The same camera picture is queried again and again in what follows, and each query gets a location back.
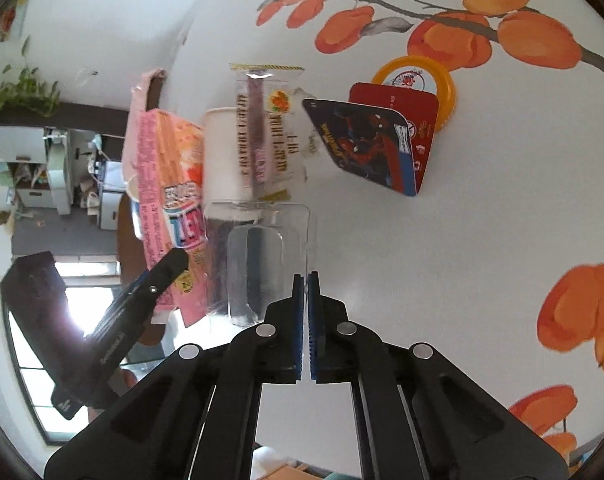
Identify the white paper cup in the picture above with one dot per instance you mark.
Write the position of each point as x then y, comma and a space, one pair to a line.
222, 160

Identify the red flat packet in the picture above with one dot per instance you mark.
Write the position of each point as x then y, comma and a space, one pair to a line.
382, 95

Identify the white fruit print tablecloth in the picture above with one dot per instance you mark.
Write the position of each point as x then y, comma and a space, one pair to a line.
482, 220

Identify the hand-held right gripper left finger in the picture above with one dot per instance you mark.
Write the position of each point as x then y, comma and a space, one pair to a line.
298, 332

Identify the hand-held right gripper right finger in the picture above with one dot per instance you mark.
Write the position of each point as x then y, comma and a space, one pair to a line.
316, 332

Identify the white cabinet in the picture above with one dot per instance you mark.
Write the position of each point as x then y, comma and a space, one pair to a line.
32, 195

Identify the clear snack wrapper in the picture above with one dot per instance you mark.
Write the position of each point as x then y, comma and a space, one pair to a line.
287, 160

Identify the window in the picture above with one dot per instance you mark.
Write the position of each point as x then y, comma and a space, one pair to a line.
32, 360

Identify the yellow round container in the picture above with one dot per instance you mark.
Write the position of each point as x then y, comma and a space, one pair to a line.
447, 90

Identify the green potted plant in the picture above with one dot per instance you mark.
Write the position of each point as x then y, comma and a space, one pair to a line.
22, 90

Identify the dark superhero print packet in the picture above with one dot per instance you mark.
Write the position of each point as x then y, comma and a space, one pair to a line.
362, 145

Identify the clear plastic blister package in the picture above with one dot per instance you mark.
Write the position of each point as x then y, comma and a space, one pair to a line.
262, 260

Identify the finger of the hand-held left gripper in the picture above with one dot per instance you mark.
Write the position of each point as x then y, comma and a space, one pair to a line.
167, 270

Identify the pink snack box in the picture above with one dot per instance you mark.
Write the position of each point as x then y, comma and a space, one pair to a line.
157, 160

